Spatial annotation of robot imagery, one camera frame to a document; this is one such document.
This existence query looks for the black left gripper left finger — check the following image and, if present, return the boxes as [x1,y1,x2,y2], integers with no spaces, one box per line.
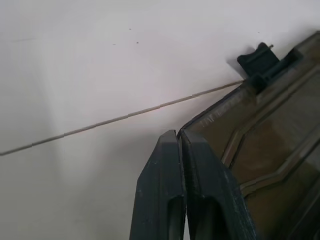
[129,129,188,240]

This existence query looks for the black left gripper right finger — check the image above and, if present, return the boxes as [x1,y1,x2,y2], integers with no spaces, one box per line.
[180,128,258,240]

